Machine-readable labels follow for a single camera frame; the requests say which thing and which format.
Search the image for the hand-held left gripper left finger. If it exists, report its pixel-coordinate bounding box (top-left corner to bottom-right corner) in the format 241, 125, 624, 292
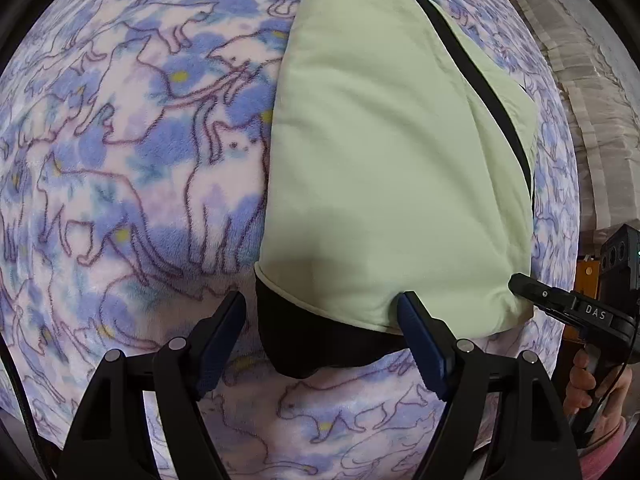
57, 290, 247, 480

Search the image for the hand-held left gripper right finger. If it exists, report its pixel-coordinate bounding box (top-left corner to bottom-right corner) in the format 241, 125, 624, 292
396, 290, 583, 480

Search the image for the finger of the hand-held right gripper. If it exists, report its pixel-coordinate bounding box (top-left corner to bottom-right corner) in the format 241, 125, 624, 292
507, 272, 576, 323

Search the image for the green and black hooded jacket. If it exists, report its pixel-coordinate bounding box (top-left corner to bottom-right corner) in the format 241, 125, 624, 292
253, 0, 539, 380

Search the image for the person's right forearm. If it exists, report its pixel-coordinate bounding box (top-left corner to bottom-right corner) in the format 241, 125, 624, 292
575, 420, 640, 480

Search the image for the person's right hand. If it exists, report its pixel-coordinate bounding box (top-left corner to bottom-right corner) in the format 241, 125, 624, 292
562, 347, 633, 436

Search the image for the wooden drawer cabinet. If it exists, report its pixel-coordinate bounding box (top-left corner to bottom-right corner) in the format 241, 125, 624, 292
575, 255, 603, 296

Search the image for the purple cat printed blanket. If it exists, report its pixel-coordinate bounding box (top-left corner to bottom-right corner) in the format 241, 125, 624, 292
0, 0, 581, 480

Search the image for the black cable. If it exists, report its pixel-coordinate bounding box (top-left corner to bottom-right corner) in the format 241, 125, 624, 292
590, 310, 640, 406

